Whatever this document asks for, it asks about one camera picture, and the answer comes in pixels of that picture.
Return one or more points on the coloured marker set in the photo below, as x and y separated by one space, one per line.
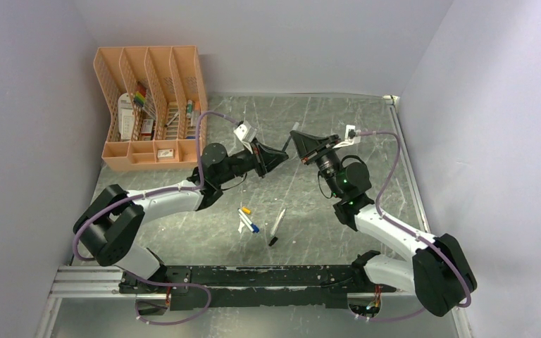
140 96

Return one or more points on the small white box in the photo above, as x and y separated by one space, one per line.
165 154

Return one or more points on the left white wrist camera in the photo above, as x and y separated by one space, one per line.
245 132

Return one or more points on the orange glue stick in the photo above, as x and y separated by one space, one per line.
196 113

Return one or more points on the orange plastic file organizer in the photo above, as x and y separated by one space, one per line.
172 76

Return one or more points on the white pen blue cap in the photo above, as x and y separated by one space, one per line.
248 220

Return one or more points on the aluminium frame rail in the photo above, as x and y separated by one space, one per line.
94 281

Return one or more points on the silver marker pen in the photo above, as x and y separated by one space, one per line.
278 222

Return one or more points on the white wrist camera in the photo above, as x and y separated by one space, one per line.
352 134
245 132

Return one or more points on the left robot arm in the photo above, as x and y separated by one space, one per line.
107 229

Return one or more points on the small red box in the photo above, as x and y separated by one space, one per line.
147 129

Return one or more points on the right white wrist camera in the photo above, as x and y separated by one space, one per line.
352 134

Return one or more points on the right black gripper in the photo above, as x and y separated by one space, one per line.
304 144

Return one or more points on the green glue stick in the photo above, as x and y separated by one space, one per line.
189 112

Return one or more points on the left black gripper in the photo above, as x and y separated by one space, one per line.
265 159

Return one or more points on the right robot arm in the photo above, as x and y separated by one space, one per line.
433 268

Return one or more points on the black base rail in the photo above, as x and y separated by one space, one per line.
221 286

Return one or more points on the white paper box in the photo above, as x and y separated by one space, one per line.
126 117

